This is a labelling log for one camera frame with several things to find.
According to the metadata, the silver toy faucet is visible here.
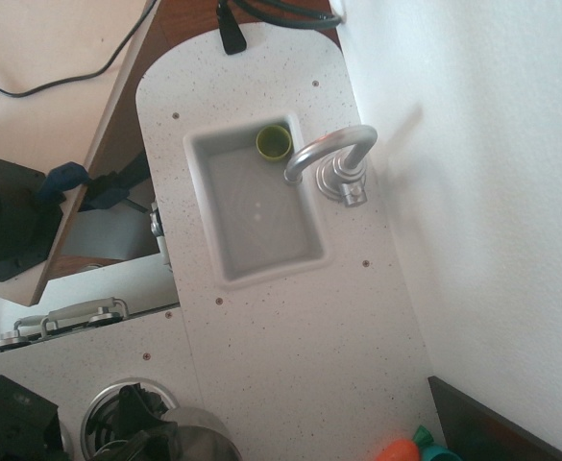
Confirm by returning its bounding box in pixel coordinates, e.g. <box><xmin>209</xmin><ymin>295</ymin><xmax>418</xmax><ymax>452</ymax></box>
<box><xmin>283</xmin><ymin>125</ymin><xmax>378</xmax><ymax>207</ymax></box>

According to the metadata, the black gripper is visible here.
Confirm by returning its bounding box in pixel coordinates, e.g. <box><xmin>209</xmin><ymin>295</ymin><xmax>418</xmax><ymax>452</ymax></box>
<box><xmin>0</xmin><ymin>375</ymin><xmax>165</xmax><ymax>460</ymax></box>

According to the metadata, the green plastic cup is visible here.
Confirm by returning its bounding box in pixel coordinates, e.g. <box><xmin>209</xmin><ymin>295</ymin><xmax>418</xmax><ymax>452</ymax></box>
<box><xmin>256</xmin><ymin>125</ymin><xmax>293</xmax><ymax>161</ymax></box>

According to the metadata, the silver stove knob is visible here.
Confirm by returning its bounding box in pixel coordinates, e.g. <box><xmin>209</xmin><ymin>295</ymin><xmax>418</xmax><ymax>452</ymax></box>
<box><xmin>0</xmin><ymin>315</ymin><xmax>42</xmax><ymax>351</ymax></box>

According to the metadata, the dark green hose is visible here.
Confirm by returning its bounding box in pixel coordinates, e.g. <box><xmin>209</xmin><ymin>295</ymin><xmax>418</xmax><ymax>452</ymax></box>
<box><xmin>244</xmin><ymin>0</ymin><xmax>344</xmax><ymax>31</ymax></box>

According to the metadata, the white speckled toy kitchen counter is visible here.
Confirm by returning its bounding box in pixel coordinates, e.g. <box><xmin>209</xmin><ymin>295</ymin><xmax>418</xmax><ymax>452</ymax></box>
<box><xmin>0</xmin><ymin>23</ymin><xmax>441</xmax><ymax>460</ymax></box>

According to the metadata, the grey oven door handle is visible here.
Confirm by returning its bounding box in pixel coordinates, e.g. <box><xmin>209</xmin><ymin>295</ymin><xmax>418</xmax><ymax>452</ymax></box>
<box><xmin>40</xmin><ymin>297</ymin><xmax>130</xmax><ymax>338</ymax></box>

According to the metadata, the round stove burner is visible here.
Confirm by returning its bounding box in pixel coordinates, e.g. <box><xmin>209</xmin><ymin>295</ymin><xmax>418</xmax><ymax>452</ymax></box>
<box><xmin>80</xmin><ymin>378</ymin><xmax>179</xmax><ymax>459</ymax></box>

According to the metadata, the dark shelf board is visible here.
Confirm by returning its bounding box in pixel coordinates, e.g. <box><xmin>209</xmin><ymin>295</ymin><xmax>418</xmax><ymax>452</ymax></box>
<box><xmin>428</xmin><ymin>376</ymin><xmax>562</xmax><ymax>461</ymax></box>

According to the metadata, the black clamp at top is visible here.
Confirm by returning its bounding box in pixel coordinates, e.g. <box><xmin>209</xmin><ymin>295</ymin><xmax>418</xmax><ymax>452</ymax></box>
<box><xmin>216</xmin><ymin>1</ymin><xmax>247</xmax><ymax>56</ymax></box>

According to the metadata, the grey plastic sink basin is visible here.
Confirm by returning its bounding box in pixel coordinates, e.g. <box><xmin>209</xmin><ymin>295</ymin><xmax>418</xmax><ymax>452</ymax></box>
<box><xmin>183</xmin><ymin>111</ymin><xmax>332</xmax><ymax>289</ymax></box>

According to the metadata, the blue clamp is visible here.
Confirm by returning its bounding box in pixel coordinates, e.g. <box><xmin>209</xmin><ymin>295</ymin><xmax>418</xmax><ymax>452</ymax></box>
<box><xmin>35</xmin><ymin>162</ymin><xmax>130</xmax><ymax>212</ymax></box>

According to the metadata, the orange toy carrot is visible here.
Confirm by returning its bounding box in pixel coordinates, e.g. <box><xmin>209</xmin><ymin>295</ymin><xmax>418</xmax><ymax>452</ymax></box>
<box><xmin>375</xmin><ymin>439</ymin><xmax>421</xmax><ymax>461</ymax></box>

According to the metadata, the black cable on floor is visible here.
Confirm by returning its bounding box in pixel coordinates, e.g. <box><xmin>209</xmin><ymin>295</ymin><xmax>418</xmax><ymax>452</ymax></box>
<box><xmin>0</xmin><ymin>0</ymin><xmax>159</xmax><ymax>100</ymax></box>

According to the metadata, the teal plastic toy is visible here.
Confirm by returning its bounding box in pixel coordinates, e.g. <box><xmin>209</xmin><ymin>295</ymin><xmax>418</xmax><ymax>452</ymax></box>
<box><xmin>421</xmin><ymin>445</ymin><xmax>461</xmax><ymax>461</ymax></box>

